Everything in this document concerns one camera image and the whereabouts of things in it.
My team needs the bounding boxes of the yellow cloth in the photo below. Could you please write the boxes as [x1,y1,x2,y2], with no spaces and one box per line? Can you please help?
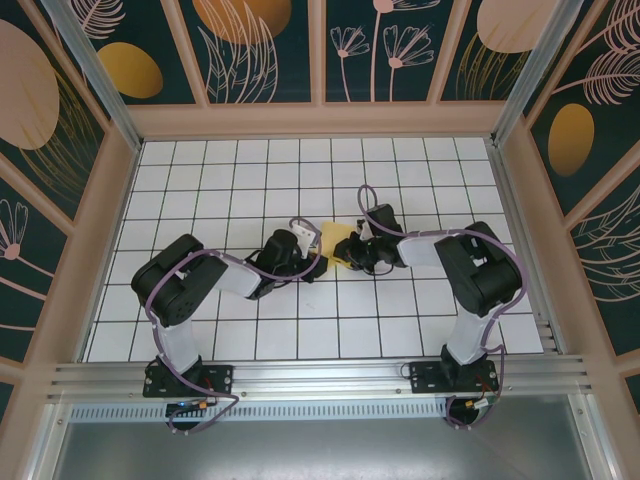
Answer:
[319,221,354,274]

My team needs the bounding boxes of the black base plate left arm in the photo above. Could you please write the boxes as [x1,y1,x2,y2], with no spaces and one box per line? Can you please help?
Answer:
[143,362,236,399]

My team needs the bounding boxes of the black base plate right arm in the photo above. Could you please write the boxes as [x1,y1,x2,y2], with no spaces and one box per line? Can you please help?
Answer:
[408,359,500,396]

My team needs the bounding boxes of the grey metal sheet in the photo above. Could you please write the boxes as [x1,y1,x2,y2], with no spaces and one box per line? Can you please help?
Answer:
[49,419,596,480]

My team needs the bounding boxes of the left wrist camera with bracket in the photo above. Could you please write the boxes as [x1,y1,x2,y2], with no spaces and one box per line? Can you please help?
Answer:
[291,218,320,251]

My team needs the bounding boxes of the long aluminium mounting rail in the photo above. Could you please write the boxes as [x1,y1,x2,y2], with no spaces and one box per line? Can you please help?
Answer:
[47,354,594,401]

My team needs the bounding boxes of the aluminium side rail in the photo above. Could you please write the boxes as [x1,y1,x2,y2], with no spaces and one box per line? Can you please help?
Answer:
[487,139,564,356]

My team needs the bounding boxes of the slotted grey cable duct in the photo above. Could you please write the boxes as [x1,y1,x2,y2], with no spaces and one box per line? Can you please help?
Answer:
[69,403,451,422]

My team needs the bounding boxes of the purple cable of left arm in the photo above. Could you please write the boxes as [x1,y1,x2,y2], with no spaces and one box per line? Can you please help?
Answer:
[144,217,321,437]

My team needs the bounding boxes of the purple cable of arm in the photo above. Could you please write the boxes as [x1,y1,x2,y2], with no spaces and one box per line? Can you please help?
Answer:
[144,217,321,437]
[357,184,529,432]

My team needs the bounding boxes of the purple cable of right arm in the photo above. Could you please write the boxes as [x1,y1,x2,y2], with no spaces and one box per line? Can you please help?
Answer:
[357,184,529,432]

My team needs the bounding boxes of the wall panel pink flowers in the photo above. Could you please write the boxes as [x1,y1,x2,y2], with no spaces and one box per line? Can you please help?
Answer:
[324,0,441,104]

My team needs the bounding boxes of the wall panel large orange circle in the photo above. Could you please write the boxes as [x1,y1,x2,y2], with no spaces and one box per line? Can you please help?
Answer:
[179,0,316,104]

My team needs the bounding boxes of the wall panel pink leaf outlines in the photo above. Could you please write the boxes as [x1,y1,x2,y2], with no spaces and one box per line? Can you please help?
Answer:
[569,194,640,356]

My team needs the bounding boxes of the wall panel pale pink circle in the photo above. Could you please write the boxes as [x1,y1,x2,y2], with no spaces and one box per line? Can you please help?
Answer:
[439,0,546,101]

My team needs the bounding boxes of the aluminium corner post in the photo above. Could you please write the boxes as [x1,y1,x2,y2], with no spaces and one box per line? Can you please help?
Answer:
[489,0,584,146]
[39,0,144,151]

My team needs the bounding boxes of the wall panel small golden oval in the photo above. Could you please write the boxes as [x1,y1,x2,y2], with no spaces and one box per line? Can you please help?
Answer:
[64,0,209,106]

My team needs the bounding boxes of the wall panel oval and feather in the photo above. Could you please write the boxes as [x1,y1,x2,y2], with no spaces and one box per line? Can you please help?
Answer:
[524,0,640,216]

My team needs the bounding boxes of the wall panel single flower outline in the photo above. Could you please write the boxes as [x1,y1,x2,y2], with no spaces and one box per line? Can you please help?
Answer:
[0,164,69,366]

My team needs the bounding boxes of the wall panel large pink oval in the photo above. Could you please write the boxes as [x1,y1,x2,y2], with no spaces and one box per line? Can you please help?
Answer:
[0,0,109,236]

